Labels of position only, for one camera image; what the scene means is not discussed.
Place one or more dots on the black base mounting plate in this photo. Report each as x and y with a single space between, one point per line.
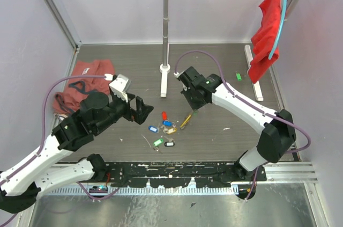
173 174

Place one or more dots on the dusty pink folded shirt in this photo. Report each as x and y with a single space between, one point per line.
78 89

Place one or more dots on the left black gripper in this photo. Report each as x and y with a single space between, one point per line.
142 109

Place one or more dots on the metal keyring with yellow grip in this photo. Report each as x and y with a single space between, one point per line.
186 121

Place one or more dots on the black key tag centre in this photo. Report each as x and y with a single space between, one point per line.
169 144

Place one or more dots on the light blue hanger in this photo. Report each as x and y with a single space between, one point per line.
281 23

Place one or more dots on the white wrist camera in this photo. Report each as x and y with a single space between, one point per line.
119 85
177 75

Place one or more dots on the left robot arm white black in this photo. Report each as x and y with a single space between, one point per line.
24 183

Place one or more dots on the small green-lit circuit board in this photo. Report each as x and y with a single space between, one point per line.
99 189

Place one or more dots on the blue key tag upper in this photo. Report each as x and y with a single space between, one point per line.
167 123

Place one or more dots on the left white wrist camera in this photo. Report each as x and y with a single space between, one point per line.
119 85

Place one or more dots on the yellow key tag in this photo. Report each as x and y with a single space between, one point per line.
169 130

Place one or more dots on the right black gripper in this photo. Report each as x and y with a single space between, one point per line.
195 105

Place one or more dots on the blue key tag left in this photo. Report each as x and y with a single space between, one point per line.
153 129

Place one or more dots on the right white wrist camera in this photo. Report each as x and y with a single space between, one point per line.
177 75

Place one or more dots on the white slotted cable duct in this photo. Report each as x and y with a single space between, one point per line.
128 191

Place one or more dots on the red hanging cloth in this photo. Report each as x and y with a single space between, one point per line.
264 38

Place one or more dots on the red key tag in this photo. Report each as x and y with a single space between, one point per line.
164 116

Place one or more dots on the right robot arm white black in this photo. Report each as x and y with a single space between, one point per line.
275 129

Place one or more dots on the blue key tag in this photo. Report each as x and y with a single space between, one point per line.
167 123
153 129

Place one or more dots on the aluminium frame post left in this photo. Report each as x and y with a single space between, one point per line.
59 12

